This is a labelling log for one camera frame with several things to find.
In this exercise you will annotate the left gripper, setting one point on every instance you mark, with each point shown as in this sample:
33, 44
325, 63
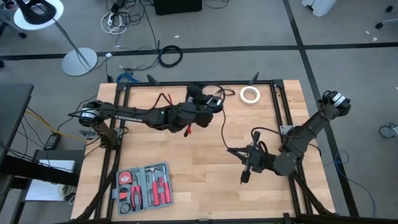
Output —
199, 113

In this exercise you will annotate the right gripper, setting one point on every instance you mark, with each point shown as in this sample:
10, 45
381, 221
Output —
259, 160

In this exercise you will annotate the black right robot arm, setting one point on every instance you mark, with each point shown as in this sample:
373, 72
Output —
308, 130

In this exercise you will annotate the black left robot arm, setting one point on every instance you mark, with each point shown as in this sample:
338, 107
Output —
133, 115

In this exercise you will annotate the white tape roll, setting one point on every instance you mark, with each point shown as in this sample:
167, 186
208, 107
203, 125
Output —
241, 95

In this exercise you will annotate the red bit holder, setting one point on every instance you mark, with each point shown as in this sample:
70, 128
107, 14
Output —
161, 186

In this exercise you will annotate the black computer box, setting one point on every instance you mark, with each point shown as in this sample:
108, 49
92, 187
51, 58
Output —
177, 6

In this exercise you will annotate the grey plastic tool case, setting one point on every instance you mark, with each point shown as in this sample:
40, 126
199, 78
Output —
143, 186

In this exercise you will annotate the red tape measure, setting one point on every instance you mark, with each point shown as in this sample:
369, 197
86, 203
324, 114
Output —
125, 177

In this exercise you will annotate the red utility knife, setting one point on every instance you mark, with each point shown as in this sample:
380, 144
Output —
123, 195

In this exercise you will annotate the black electrical tape roll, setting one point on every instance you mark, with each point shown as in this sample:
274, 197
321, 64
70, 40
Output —
121, 208

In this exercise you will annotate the grey caster wheel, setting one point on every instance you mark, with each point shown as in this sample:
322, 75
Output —
387, 131

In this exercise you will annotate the white plastic object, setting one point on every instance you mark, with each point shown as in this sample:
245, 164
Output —
320, 6

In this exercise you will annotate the white box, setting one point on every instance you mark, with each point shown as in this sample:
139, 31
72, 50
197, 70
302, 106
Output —
60, 165

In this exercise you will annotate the black power adapter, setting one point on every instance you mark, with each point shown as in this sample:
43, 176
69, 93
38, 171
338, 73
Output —
52, 141

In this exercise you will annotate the office chair base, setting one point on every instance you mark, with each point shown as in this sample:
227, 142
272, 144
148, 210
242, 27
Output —
22, 35
379, 25

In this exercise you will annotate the black desk crossbeam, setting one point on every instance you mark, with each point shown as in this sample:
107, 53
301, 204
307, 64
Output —
31, 169

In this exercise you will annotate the black desk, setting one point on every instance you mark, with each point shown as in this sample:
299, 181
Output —
12, 105

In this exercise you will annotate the person's shoe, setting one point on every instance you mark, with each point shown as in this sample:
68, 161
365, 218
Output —
11, 3

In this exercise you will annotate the black aluminium table frame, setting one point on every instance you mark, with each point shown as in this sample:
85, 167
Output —
174, 83

